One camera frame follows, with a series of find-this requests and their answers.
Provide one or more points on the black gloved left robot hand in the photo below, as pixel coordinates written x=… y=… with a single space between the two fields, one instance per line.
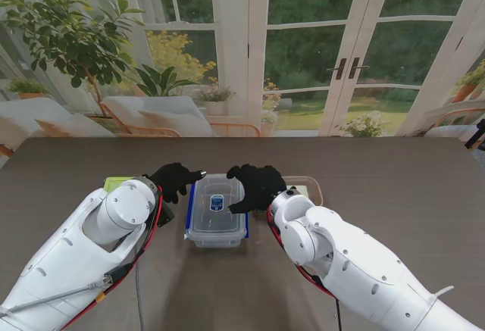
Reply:
x=174 y=179

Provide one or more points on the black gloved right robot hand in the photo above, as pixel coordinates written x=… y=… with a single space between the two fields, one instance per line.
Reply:
x=261 y=187

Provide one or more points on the clear lid with white label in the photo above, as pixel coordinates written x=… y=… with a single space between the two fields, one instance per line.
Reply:
x=303 y=185

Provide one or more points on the clear lid with blue sticker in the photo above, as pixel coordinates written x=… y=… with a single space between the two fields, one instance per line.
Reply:
x=216 y=210

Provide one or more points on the clear container with blue clips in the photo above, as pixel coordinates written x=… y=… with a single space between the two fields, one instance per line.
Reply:
x=218 y=240

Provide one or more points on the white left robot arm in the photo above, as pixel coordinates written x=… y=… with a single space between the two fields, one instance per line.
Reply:
x=83 y=255

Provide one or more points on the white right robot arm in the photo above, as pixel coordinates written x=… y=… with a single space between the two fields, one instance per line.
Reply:
x=360 y=266

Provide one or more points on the black tripod stand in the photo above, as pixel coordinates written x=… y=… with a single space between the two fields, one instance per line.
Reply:
x=478 y=134

